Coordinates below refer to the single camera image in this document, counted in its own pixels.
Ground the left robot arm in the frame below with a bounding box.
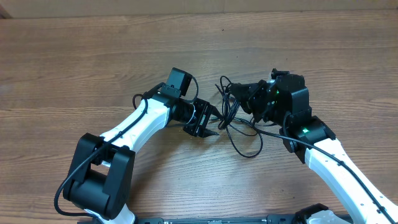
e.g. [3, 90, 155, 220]
[54, 68, 221, 223]

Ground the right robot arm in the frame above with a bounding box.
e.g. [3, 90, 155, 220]
[225, 70, 397, 223]

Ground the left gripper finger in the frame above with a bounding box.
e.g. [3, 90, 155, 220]
[211, 106, 223, 120]
[200, 129, 219, 138]

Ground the thin black USB cable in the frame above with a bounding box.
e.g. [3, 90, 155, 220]
[215, 75, 264, 159]

